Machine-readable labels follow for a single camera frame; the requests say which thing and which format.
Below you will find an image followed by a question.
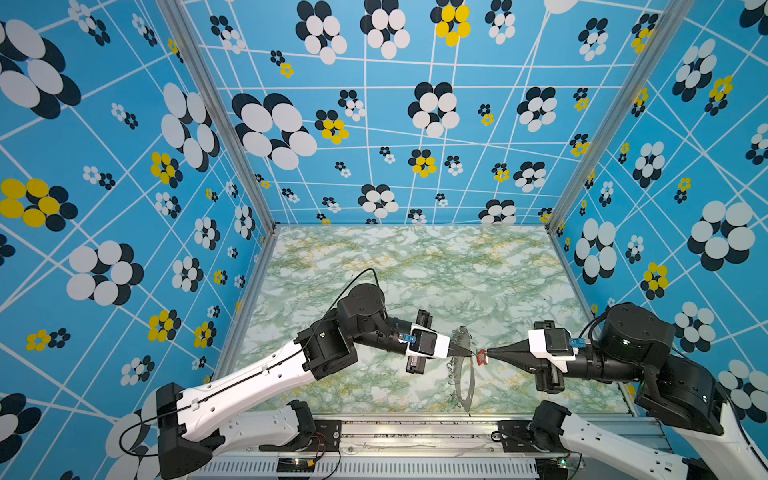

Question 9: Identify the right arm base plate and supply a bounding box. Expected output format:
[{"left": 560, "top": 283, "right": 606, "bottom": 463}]
[{"left": 491, "top": 420, "right": 570, "bottom": 455}]

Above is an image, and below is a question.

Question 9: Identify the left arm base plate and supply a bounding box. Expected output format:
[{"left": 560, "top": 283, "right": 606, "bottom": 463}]
[{"left": 258, "top": 419, "right": 342, "bottom": 453}]

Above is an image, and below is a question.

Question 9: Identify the left corner aluminium post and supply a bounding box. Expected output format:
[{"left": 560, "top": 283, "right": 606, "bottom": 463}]
[{"left": 157, "top": 0, "right": 276, "bottom": 236}]

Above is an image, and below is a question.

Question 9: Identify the aluminium front rail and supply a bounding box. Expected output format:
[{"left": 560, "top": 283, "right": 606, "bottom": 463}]
[{"left": 203, "top": 413, "right": 673, "bottom": 480}]

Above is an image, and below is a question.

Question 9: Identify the grey metal key ring plate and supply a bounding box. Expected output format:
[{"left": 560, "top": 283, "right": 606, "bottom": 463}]
[{"left": 448, "top": 326, "right": 475, "bottom": 414}]

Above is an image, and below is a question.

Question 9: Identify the perforated cable duct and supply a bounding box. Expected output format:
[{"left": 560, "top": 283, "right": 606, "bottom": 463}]
[{"left": 189, "top": 456, "right": 540, "bottom": 479}]

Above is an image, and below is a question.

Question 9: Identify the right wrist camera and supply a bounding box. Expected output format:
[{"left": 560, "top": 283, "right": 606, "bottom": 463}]
[{"left": 528, "top": 328, "right": 588, "bottom": 362}]

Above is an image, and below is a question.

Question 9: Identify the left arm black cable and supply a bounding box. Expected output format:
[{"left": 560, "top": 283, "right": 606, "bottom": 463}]
[{"left": 118, "top": 267, "right": 380, "bottom": 460}]

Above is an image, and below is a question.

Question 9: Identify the right corner aluminium post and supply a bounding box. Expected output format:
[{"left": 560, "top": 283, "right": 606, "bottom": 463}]
[{"left": 546, "top": 0, "right": 695, "bottom": 235}]

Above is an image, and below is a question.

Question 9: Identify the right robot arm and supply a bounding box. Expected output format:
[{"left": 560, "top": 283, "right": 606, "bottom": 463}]
[{"left": 477, "top": 303, "right": 767, "bottom": 479}]

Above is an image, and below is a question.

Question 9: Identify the corner aluminium post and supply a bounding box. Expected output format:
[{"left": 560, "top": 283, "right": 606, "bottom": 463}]
[
  {"left": 157, "top": 0, "right": 276, "bottom": 236},
  {"left": 546, "top": 0, "right": 695, "bottom": 235}
]

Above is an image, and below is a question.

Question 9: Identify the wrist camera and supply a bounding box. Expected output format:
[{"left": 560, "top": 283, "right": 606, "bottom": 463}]
[
  {"left": 528, "top": 328, "right": 588, "bottom": 362},
  {"left": 405, "top": 324, "right": 450, "bottom": 359}
]

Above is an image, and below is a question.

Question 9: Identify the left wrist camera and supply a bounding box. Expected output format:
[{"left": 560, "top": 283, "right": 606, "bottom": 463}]
[{"left": 405, "top": 324, "right": 450, "bottom": 359}]

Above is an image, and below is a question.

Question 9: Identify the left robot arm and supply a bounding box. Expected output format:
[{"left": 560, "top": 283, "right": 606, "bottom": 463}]
[{"left": 156, "top": 283, "right": 472, "bottom": 479}]

